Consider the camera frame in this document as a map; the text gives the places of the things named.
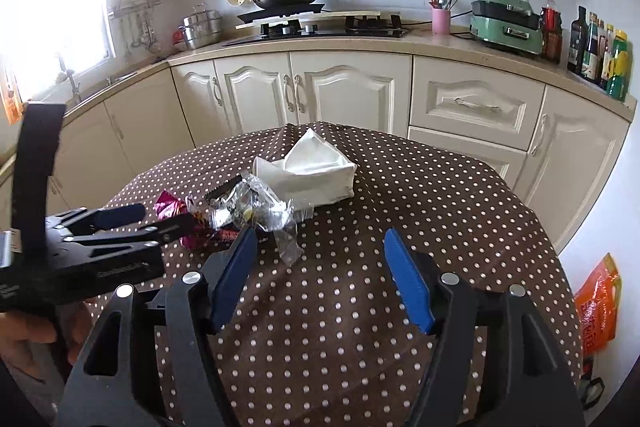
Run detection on person's left hand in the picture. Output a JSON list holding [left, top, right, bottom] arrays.
[[0, 301, 94, 381]]

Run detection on green electric cooker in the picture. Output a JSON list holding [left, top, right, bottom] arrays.
[[468, 0, 547, 56]]

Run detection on green yellow bottle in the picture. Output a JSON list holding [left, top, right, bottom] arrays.
[[606, 29, 630, 102]]

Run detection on red snack wrapper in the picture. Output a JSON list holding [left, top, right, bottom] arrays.
[[192, 209, 244, 248]]

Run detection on magenta candy wrapper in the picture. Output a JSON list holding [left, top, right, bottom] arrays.
[[154, 190, 211, 251]]

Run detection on cream kitchen base cabinets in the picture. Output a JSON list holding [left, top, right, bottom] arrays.
[[0, 34, 639, 254]]

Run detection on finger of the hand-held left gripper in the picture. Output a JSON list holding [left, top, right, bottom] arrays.
[[61, 212, 197, 254], [46, 203, 147, 237]]

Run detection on red-capped soy sauce bottle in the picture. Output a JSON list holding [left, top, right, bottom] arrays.
[[539, 0, 565, 64]]

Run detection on steel sink faucet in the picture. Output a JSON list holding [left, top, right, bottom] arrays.
[[54, 53, 84, 106]]

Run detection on brown polka-dot tablecloth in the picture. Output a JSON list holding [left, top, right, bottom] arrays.
[[82, 121, 587, 427]]

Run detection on clear plastic wrapper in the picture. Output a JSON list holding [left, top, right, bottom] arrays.
[[249, 194, 314, 266]]

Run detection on steel steamer pot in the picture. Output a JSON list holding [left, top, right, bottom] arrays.
[[178, 6, 224, 51]]

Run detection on brown sauce bottle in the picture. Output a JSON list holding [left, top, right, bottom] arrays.
[[597, 19, 616, 90]]

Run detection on orange hanging packet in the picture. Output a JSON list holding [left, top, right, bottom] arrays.
[[0, 76, 25, 126]]

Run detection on black gas stove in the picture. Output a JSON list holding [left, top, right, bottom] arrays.
[[222, 4, 414, 47]]

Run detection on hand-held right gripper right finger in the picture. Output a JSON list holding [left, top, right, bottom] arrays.
[[383, 227, 586, 427]]

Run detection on orange plastic bag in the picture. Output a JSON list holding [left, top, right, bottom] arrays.
[[573, 252, 623, 356]]

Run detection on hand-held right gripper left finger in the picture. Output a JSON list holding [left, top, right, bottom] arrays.
[[57, 226, 259, 427]]

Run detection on kitchen window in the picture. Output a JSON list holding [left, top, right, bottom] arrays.
[[0, 0, 114, 108]]

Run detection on dark glass oil bottle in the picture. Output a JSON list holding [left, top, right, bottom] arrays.
[[567, 5, 590, 76]]

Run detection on pink utensil holder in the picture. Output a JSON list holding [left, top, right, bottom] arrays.
[[430, 6, 453, 36]]

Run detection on wall utensil rack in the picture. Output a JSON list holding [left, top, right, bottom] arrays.
[[107, 0, 167, 56]]

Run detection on silver foil wrapper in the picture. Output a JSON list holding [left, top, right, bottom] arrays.
[[206, 174, 267, 229]]

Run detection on dark bottle with white label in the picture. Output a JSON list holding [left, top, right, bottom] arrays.
[[585, 11, 600, 80]]

